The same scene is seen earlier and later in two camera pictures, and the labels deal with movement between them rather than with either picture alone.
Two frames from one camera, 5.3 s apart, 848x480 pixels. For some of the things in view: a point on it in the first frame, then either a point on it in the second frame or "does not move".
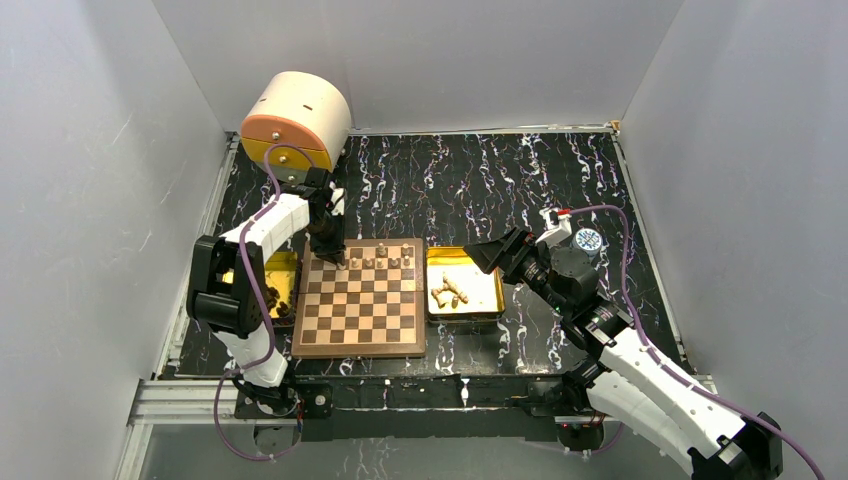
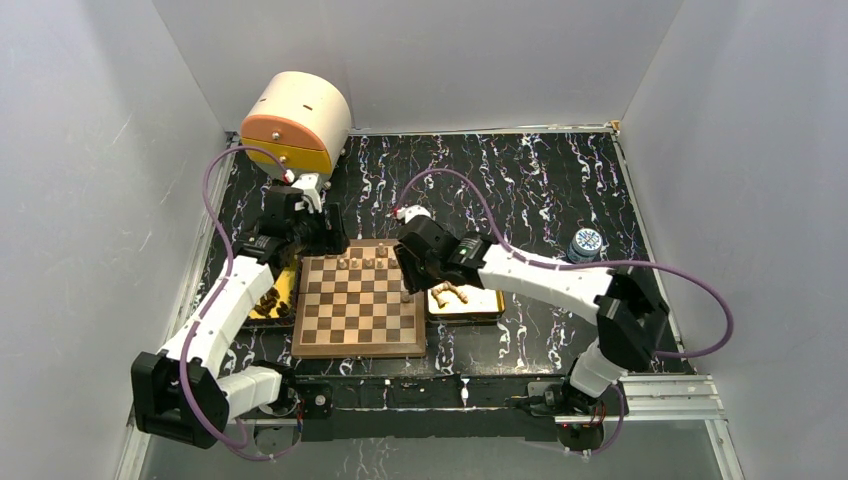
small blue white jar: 587,241 does not move
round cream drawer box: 296,121 does not move
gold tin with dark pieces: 281,285 does not move
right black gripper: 508,253 → 413,281
